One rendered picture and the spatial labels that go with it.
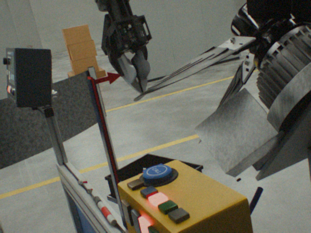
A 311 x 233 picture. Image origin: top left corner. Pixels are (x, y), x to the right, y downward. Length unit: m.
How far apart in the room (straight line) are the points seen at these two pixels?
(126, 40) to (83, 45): 7.97
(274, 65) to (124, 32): 0.31
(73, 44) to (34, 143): 6.36
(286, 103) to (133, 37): 0.33
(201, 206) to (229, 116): 0.44
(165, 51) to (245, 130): 6.18
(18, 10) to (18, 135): 2.69
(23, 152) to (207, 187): 2.07
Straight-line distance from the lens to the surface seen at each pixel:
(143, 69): 0.83
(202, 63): 0.80
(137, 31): 0.79
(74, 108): 2.66
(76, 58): 8.74
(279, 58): 0.80
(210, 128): 0.85
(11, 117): 2.42
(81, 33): 8.73
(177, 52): 7.04
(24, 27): 4.91
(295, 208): 2.43
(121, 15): 0.79
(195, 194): 0.45
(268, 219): 2.35
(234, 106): 0.84
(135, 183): 0.49
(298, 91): 0.73
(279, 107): 0.76
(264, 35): 0.88
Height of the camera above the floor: 1.29
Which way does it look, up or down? 16 degrees down
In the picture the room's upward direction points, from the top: 12 degrees counter-clockwise
